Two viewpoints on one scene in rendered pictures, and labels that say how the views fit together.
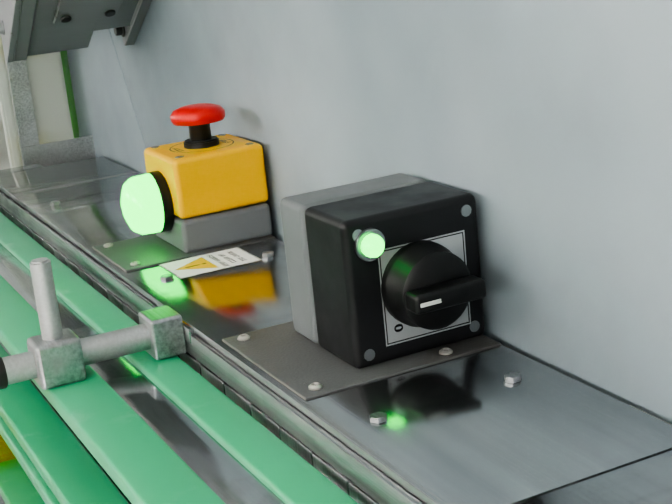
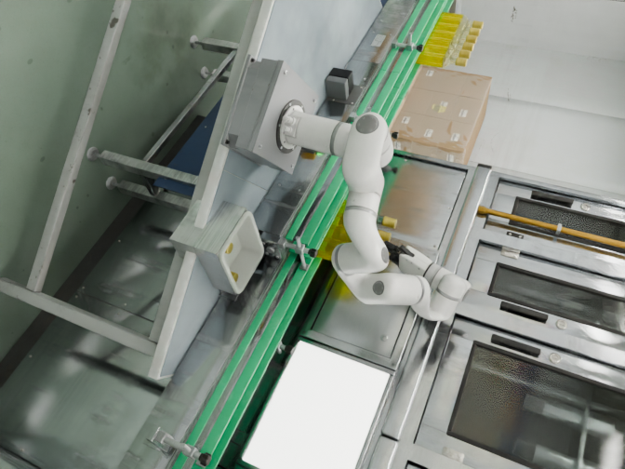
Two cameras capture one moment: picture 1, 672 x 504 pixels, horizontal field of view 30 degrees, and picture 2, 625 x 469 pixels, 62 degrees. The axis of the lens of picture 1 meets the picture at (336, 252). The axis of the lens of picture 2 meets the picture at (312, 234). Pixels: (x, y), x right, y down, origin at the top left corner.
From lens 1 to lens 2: 2.35 m
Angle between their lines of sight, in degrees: 95
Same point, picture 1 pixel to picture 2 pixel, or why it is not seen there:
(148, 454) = (379, 99)
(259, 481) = (376, 88)
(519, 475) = (367, 64)
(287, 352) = (353, 96)
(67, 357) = not seen: hidden behind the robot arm
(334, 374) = (356, 88)
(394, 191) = (336, 73)
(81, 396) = not seen: hidden behind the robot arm
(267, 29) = not seen: hidden behind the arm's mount
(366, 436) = (368, 77)
